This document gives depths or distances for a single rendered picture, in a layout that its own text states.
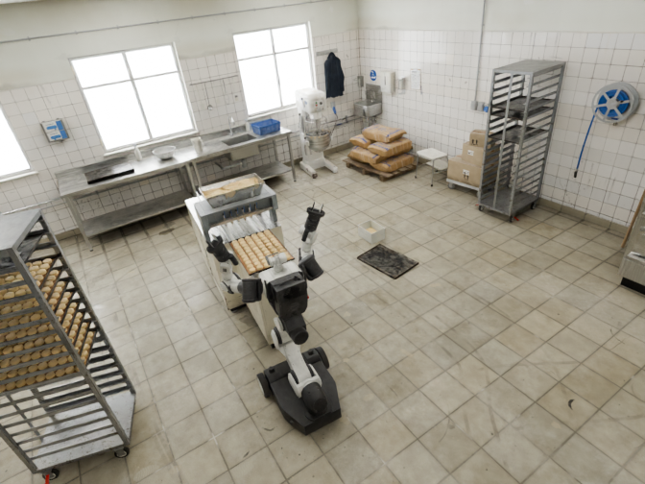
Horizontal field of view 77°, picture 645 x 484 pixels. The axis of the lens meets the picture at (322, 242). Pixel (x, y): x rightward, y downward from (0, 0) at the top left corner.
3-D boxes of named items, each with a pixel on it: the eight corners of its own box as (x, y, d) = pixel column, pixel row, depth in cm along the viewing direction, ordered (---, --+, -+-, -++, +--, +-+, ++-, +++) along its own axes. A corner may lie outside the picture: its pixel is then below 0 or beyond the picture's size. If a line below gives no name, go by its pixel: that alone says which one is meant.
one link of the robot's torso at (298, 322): (311, 340, 275) (307, 321, 266) (294, 348, 271) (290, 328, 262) (295, 317, 297) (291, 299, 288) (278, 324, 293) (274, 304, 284)
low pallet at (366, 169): (343, 165, 745) (342, 159, 739) (375, 153, 781) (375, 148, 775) (387, 183, 658) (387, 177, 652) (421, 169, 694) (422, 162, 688)
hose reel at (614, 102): (614, 184, 462) (645, 83, 405) (607, 188, 455) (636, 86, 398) (578, 174, 493) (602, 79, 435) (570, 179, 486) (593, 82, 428)
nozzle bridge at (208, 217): (202, 233, 400) (193, 203, 382) (270, 212, 425) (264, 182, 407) (209, 249, 374) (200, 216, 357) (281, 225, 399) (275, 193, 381)
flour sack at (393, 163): (386, 175, 661) (386, 166, 653) (369, 168, 690) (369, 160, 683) (417, 161, 694) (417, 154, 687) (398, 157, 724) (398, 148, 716)
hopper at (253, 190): (202, 201, 383) (198, 187, 376) (257, 185, 402) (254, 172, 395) (208, 212, 361) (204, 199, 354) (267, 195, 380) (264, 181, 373)
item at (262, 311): (247, 309, 426) (227, 236, 379) (276, 297, 437) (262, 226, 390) (270, 351, 371) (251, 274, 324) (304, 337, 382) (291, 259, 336)
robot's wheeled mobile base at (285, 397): (355, 414, 306) (352, 384, 288) (293, 447, 288) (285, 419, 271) (318, 358, 355) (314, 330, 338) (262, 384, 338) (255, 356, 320)
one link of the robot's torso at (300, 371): (319, 378, 305) (295, 319, 315) (295, 390, 298) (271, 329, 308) (314, 378, 319) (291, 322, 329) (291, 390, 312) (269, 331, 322)
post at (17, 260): (130, 441, 295) (13, 244, 206) (130, 445, 292) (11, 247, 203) (126, 442, 294) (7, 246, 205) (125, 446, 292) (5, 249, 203)
